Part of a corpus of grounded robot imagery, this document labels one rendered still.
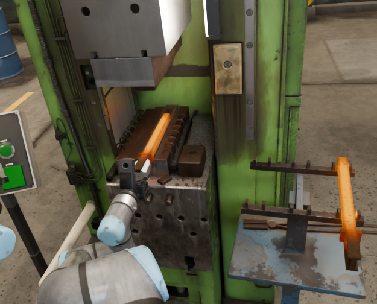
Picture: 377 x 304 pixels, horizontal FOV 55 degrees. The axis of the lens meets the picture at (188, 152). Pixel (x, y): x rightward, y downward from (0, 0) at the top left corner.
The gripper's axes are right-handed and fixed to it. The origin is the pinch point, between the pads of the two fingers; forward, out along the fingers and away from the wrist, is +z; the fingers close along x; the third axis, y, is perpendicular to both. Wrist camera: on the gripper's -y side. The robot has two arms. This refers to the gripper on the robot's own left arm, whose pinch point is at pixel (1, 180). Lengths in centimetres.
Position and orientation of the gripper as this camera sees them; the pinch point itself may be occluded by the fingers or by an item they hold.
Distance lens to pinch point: 129.8
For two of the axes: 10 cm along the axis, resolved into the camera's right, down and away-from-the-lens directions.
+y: -2.0, -9.8, -0.6
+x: -9.7, 2.1, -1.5
